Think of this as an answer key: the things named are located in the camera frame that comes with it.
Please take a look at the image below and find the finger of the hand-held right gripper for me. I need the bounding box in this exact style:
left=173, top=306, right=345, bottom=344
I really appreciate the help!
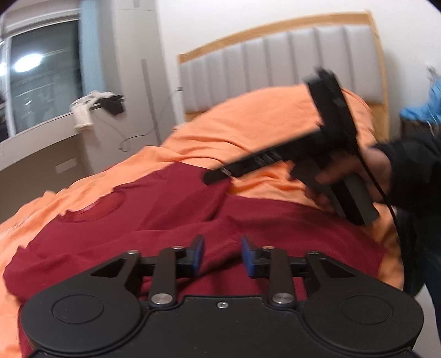
left=203, top=134, right=313, bottom=187

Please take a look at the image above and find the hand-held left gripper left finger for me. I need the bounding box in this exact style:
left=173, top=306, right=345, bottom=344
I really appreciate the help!
left=90, top=234, right=206, bottom=308

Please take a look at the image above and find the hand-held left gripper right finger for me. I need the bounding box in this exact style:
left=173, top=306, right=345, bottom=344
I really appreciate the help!
left=240, top=235, right=354, bottom=308

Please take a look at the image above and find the dark red shirt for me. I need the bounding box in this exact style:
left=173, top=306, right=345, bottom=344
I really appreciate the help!
left=3, top=161, right=386, bottom=358

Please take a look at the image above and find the person's right forearm dark sleeve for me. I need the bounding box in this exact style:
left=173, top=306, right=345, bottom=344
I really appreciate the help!
left=373, top=129, right=441, bottom=211

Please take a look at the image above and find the person's right hand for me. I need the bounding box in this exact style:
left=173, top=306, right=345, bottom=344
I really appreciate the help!
left=305, top=145, right=392, bottom=211

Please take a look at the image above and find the orange blanket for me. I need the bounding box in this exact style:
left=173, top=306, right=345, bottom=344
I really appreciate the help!
left=0, top=83, right=404, bottom=358

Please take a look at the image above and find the grey padded wooden headboard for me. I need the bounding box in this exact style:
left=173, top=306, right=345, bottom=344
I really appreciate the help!
left=177, top=10, right=391, bottom=139

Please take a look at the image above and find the blue cloth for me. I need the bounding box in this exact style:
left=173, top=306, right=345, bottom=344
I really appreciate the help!
left=399, top=65, right=441, bottom=127

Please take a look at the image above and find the black cloth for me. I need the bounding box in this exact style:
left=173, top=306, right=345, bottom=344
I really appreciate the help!
left=99, top=94, right=125, bottom=116

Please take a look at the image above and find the white socket plate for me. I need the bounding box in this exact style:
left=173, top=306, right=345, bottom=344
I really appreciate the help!
left=55, top=158, right=82, bottom=175

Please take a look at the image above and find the person's dark clothing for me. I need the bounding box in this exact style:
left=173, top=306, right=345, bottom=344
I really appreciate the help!
left=394, top=205, right=441, bottom=301

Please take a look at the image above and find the white tall cabinet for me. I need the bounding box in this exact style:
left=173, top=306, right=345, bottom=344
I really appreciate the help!
left=99, top=0, right=177, bottom=171

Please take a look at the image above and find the white cloth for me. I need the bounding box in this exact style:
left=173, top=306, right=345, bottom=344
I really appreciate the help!
left=69, top=90, right=115, bottom=132

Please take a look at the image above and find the grey window bench cabinet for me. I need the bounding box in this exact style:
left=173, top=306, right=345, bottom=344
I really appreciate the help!
left=0, top=111, right=104, bottom=225

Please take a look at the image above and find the light blue curtain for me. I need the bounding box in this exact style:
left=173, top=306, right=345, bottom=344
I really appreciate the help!
left=79, top=0, right=104, bottom=95

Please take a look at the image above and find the window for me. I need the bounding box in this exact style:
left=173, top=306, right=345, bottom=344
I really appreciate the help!
left=0, top=15, right=85, bottom=142

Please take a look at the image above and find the thin charging cable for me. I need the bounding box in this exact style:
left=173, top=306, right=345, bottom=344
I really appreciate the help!
left=119, top=86, right=183, bottom=152

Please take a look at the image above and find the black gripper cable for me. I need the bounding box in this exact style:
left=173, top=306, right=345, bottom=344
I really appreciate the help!
left=354, top=143, right=408, bottom=276

